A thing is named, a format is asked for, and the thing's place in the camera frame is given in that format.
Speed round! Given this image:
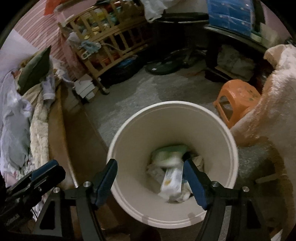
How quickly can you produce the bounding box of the blue plastic drawer unit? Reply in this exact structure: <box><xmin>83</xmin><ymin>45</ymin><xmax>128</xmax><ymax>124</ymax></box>
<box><xmin>207</xmin><ymin>0</ymin><xmax>254</xmax><ymax>37</ymax></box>

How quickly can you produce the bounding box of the orange plastic stool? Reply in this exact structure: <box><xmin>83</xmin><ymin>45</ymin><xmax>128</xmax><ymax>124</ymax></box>
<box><xmin>213</xmin><ymin>79</ymin><xmax>261</xmax><ymax>129</ymax></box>

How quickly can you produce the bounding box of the white plastic trash bucket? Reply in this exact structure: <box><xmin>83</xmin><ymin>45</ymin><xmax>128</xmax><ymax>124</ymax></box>
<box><xmin>107</xmin><ymin>101</ymin><xmax>239</xmax><ymax>229</ymax></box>

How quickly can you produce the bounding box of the wooden baby crib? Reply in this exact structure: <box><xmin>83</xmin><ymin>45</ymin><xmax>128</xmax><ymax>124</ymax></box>
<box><xmin>58</xmin><ymin>1</ymin><xmax>147</xmax><ymax>95</ymax></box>

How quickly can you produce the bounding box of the grey blue blanket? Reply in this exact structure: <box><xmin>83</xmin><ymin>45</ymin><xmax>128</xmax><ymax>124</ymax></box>
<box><xmin>1</xmin><ymin>72</ymin><xmax>33</xmax><ymax>175</ymax></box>

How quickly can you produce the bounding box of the dark green pillow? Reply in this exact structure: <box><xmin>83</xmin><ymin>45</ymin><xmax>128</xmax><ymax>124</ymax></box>
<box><xmin>18</xmin><ymin>46</ymin><xmax>51</xmax><ymax>95</ymax></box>

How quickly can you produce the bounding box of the green white milk carton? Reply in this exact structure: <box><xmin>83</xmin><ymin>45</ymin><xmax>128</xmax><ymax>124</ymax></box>
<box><xmin>159</xmin><ymin>164</ymin><xmax>183</xmax><ymax>201</ymax></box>

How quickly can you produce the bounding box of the cream quilted bed cover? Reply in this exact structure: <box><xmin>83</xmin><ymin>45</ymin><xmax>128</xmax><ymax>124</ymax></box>
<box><xmin>23</xmin><ymin>84</ymin><xmax>49</xmax><ymax>174</ymax></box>

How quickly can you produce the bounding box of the white plastic bag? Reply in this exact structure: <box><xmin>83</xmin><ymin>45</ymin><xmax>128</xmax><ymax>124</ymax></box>
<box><xmin>140</xmin><ymin>0</ymin><xmax>180</xmax><ymax>23</ymax></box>

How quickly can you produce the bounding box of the pink fluffy towel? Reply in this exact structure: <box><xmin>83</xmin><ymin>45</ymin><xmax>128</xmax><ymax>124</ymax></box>
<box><xmin>230</xmin><ymin>44</ymin><xmax>295</xmax><ymax>237</ymax></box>

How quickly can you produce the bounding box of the green white snack bag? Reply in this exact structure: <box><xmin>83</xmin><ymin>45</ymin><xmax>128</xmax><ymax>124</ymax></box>
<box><xmin>151</xmin><ymin>145</ymin><xmax>190</xmax><ymax>169</ymax></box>

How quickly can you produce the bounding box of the brown wooden bed frame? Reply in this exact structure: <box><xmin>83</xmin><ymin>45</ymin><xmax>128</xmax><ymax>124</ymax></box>
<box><xmin>48</xmin><ymin>85</ymin><xmax>107</xmax><ymax>189</ymax></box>

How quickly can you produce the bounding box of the black fan base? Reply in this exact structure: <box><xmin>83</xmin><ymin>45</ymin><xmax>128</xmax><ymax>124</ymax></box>
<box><xmin>145</xmin><ymin>61</ymin><xmax>183</xmax><ymax>75</ymax></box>

